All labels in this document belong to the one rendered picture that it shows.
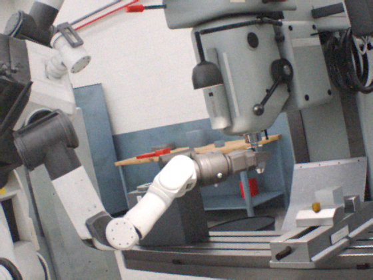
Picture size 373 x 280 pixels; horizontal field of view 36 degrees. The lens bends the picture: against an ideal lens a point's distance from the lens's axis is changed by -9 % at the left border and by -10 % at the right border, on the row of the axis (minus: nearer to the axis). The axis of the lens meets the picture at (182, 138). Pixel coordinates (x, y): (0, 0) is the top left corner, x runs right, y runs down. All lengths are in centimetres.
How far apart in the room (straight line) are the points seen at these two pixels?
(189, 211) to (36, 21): 77
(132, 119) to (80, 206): 747
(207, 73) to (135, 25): 720
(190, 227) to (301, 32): 71
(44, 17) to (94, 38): 768
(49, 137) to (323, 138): 95
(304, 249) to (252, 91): 45
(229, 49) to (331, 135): 55
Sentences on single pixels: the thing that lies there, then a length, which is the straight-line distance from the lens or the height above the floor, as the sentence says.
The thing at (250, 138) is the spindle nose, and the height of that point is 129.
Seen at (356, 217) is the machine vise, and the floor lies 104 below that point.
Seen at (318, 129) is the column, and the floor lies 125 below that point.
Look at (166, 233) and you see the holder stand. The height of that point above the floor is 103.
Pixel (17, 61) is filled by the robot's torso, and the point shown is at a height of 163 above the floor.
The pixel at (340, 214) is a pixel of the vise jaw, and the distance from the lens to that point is 151.
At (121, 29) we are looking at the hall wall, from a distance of 886.
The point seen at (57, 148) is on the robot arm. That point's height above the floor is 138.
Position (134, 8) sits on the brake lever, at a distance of 161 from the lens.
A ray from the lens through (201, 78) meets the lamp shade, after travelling 142.
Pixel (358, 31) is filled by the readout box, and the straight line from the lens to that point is 167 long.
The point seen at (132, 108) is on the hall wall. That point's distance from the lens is 884.
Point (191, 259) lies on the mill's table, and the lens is 183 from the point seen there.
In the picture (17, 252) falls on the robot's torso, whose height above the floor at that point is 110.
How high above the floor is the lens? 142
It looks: 3 degrees down
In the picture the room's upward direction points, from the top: 12 degrees counter-clockwise
